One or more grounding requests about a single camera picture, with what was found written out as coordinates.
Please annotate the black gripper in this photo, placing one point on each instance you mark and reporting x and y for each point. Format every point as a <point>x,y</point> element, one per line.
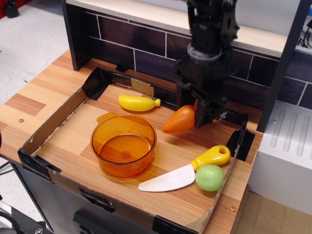
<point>201,79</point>

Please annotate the orange toy carrot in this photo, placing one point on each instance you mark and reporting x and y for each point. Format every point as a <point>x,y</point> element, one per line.
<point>183,119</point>

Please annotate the orange transparent plastic pot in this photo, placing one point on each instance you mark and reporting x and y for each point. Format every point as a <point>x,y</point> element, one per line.
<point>123,144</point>

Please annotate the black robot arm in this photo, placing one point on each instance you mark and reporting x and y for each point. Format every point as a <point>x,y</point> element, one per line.
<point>212,25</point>

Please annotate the cardboard fence with black tape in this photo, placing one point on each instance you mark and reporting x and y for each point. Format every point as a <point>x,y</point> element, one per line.
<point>64,179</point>

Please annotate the yellow toy banana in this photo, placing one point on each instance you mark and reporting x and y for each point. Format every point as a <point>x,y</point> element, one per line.
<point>139,104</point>

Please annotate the green toy fruit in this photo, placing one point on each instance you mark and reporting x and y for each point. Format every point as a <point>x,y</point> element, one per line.
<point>209,178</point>

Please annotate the dark tiled backsplash shelf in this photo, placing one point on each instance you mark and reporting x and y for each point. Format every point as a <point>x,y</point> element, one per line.
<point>153,51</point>

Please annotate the white ribbed block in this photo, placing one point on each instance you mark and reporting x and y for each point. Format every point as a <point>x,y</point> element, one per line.
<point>282,170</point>

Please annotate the toy knife yellow handle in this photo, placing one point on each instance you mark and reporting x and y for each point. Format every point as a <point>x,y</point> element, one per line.
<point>184,176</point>

